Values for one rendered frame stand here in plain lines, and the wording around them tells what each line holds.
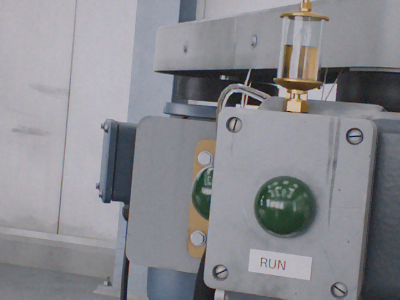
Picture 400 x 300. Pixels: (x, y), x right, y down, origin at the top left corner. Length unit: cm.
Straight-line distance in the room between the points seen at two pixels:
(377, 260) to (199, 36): 43
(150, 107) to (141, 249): 458
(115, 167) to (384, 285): 49
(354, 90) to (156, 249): 38
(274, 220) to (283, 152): 3
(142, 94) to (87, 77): 77
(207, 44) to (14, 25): 564
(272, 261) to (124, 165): 51
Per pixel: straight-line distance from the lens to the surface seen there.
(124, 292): 95
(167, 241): 87
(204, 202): 41
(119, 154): 88
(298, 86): 46
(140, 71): 547
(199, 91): 90
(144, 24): 550
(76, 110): 613
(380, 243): 44
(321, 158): 38
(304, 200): 38
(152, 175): 86
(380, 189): 44
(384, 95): 54
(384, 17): 55
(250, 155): 39
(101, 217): 609
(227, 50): 74
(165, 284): 91
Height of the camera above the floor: 133
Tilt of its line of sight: 3 degrees down
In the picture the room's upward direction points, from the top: 5 degrees clockwise
